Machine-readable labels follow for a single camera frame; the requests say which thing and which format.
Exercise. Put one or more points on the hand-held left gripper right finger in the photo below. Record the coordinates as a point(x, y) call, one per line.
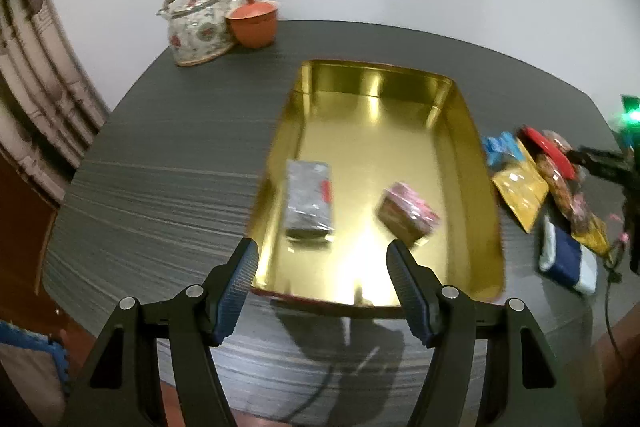
point(407, 292)

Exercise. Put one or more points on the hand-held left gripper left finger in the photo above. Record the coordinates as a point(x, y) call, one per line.
point(235, 292)

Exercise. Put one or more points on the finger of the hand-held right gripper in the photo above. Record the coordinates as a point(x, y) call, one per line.
point(597, 162)

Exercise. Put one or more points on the red snack packet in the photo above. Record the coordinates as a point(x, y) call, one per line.
point(545, 147)

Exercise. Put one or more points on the pink brown snack packet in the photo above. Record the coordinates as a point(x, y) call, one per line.
point(405, 212)

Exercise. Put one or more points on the navy white snack packet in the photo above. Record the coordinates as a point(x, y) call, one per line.
point(562, 252)

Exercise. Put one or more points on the blue candy packet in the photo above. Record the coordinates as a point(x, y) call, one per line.
point(500, 147)

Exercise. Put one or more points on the gold metal tin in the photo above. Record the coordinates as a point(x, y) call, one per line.
point(370, 142)

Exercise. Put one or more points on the clear nut packet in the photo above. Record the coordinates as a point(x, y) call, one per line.
point(560, 192)

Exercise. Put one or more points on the grey foil snack packet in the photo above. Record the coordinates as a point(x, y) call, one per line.
point(307, 197)

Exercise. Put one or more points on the blue edged foam mat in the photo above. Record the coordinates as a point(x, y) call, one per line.
point(25, 372)

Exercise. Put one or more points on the floral ceramic teapot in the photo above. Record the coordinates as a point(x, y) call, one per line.
point(195, 34)

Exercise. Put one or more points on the orange clay lidded cup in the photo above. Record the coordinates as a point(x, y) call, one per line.
point(252, 29)

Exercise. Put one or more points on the white ribbed panel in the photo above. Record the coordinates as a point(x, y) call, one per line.
point(40, 97)

